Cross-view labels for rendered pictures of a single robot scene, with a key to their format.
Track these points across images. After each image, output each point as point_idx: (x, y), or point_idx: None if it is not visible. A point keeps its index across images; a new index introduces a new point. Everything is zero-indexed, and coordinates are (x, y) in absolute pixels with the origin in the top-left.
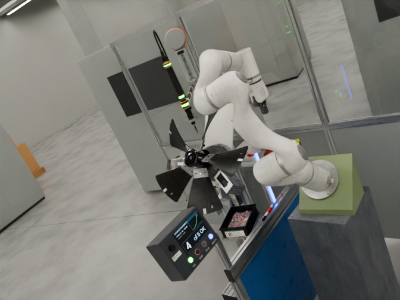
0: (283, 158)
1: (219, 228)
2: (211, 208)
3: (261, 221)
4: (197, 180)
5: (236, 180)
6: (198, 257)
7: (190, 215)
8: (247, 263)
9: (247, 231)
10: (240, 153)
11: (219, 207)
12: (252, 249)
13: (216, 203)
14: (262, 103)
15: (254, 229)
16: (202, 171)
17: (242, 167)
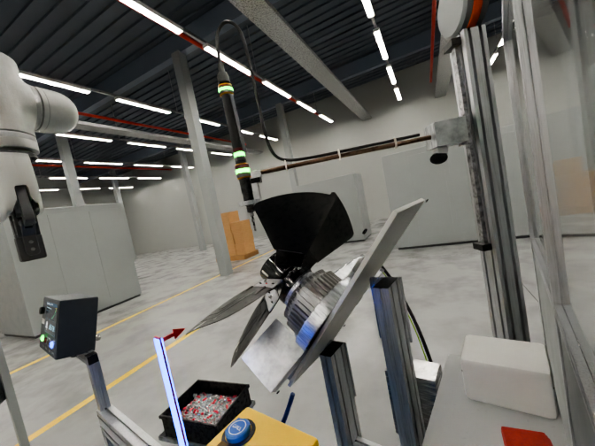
0: None
1: (197, 380)
2: (235, 350)
3: (155, 445)
4: (262, 302)
5: (270, 362)
6: (45, 345)
7: (55, 303)
8: (114, 444)
9: (164, 427)
10: (217, 317)
11: (232, 363)
12: (120, 444)
13: (238, 354)
14: (11, 227)
15: (143, 435)
16: (273, 296)
17: (403, 377)
